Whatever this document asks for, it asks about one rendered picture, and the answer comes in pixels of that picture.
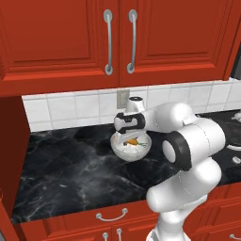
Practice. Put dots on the red base cupboard door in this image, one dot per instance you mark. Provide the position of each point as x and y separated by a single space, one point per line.
78 235
135 230

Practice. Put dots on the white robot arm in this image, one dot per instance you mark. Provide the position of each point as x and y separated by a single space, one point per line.
191 147

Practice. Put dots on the red wall cupboard door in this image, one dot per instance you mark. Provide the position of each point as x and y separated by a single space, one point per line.
50 40
179 34

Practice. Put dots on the dark extractor hood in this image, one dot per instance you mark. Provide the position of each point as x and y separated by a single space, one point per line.
237 62

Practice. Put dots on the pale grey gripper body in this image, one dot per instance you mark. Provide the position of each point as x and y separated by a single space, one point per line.
126 136

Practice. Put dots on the black hob with white knobs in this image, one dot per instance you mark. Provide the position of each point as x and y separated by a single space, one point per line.
233 135

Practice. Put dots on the clear glass bowl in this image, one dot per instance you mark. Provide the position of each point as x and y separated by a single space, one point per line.
131 153

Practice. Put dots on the orange carrot with green top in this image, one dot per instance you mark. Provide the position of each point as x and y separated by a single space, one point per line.
132 142

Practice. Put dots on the red cupboard side panel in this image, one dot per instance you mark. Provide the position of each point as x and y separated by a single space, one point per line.
12 150

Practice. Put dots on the grey wall socket plate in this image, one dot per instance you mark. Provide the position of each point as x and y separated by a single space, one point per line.
122 98

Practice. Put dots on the red drawer front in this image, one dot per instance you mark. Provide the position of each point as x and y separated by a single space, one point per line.
224 200
72 219

